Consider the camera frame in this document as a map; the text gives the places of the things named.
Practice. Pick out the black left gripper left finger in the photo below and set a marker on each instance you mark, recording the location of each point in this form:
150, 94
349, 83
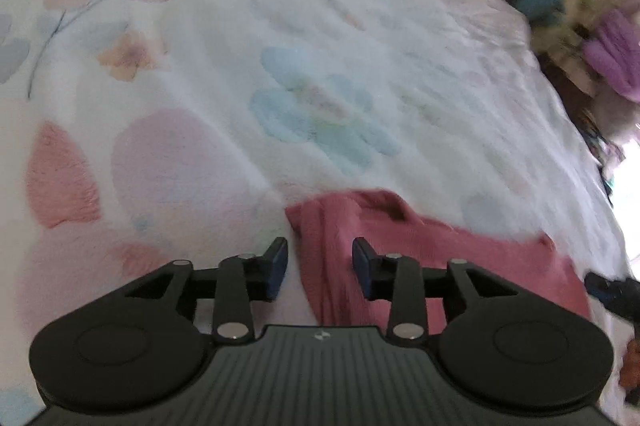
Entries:
241, 280

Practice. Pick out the floral fleece blanket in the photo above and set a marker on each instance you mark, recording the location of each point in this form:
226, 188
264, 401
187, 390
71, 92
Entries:
134, 132

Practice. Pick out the pink knit garment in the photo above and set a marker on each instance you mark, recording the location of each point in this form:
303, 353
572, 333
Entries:
326, 226

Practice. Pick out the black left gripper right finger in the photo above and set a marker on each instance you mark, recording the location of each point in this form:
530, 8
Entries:
397, 279

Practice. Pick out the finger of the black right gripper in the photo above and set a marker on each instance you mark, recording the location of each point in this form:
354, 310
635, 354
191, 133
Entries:
619, 296

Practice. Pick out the purple plush toy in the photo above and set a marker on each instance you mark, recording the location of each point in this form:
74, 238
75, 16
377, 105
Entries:
612, 50

